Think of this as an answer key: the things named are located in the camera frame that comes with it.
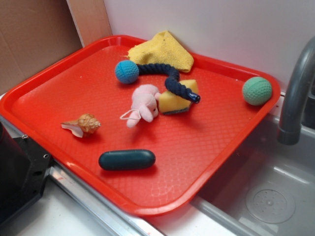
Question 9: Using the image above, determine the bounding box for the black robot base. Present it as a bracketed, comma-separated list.
[0, 124, 52, 227]

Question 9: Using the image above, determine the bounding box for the blue dimpled ball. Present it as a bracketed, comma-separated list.
[115, 60, 139, 84]

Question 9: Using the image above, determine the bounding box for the green dimpled ball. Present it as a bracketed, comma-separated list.
[242, 77, 272, 106]

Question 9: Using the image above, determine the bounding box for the pink plush toy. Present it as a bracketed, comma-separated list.
[120, 84, 161, 128]

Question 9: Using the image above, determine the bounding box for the yellow sponge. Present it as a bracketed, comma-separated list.
[158, 79, 199, 115]

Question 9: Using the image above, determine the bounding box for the red plastic tray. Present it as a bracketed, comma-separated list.
[0, 35, 280, 216]

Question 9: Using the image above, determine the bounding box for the dark green oblong capsule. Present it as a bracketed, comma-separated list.
[98, 149, 156, 171]

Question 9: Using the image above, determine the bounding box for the yellow cloth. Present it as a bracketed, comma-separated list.
[127, 30, 194, 73]

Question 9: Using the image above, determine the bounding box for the brown seashell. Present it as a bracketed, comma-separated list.
[61, 114, 101, 138]

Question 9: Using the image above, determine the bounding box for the grey plastic sink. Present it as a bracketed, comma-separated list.
[191, 115, 315, 236]

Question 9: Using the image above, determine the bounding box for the brown cardboard panel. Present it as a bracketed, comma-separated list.
[0, 0, 112, 94]

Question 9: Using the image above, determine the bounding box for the grey faucet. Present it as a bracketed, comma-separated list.
[277, 38, 315, 145]

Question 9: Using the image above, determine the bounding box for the navy blue rope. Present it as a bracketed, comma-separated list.
[137, 63, 201, 104]

